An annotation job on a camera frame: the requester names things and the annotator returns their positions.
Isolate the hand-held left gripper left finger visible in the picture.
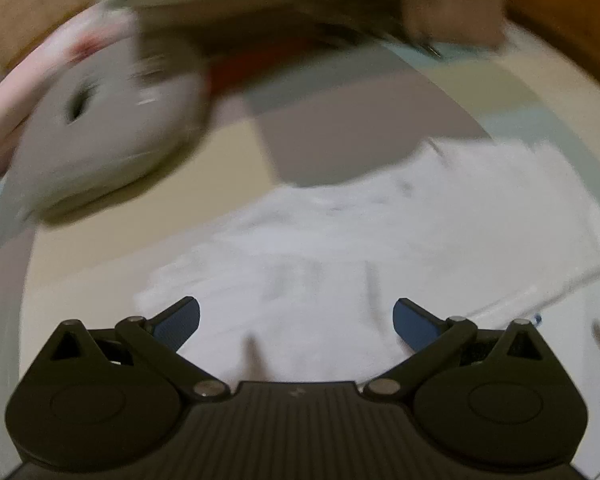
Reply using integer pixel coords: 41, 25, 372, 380
47, 296, 232, 403

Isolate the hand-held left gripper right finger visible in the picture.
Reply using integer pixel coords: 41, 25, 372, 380
362, 297, 545, 403

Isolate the white printed long-sleeve shirt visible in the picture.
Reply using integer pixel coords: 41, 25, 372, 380
132, 140, 600, 391

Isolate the grey round cushion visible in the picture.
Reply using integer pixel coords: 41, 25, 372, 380
15, 57, 213, 223

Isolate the red cloth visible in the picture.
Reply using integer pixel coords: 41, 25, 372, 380
205, 47, 301, 98

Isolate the pink floral quilt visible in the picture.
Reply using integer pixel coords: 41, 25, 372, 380
0, 5, 136, 191

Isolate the brown folded blanket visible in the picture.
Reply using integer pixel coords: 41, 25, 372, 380
400, 0, 508, 53

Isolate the orange patterned curtain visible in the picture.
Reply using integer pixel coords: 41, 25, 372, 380
0, 0, 111, 96

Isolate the wooden headboard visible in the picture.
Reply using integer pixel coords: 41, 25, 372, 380
475, 0, 600, 101

